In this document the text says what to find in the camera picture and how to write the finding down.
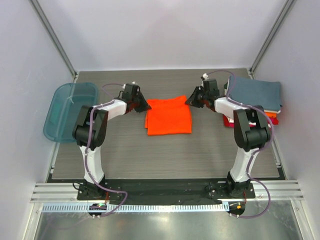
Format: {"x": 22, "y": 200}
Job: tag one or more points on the right aluminium frame post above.
{"x": 280, "y": 19}

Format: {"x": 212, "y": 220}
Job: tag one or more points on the folded blue-grey t-shirt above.
{"x": 255, "y": 92}

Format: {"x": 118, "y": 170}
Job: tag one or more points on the slotted grey cable duct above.
{"x": 84, "y": 207}

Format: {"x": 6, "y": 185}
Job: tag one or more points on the orange t-shirt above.
{"x": 271, "y": 115}
{"x": 168, "y": 117}

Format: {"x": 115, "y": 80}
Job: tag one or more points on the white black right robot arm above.
{"x": 251, "y": 131}

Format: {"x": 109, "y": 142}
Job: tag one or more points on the folded magenta t-shirt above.
{"x": 230, "y": 123}

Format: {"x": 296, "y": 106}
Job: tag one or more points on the folded orange t-shirt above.
{"x": 271, "y": 115}

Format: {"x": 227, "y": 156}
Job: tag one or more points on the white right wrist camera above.
{"x": 204, "y": 77}

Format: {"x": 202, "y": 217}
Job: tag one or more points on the aluminium frame post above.
{"x": 54, "y": 38}
{"x": 280, "y": 19}

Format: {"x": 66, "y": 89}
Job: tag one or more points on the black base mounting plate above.
{"x": 167, "y": 192}

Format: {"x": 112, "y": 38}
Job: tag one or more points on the teal plastic bin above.
{"x": 64, "y": 109}

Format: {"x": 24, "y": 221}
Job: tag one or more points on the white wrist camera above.
{"x": 132, "y": 83}
{"x": 204, "y": 77}

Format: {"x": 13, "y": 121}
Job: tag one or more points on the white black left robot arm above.
{"x": 90, "y": 131}

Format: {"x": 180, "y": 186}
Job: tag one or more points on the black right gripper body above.
{"x": 198, "y": 95}

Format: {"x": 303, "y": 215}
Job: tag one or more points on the left aluminium frame post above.
{"x": 54, "y": 38}

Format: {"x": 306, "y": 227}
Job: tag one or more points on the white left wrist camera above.
{"x": 132, "y": 83}

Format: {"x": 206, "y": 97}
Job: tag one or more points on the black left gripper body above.
{"x": 139, "y": 100}

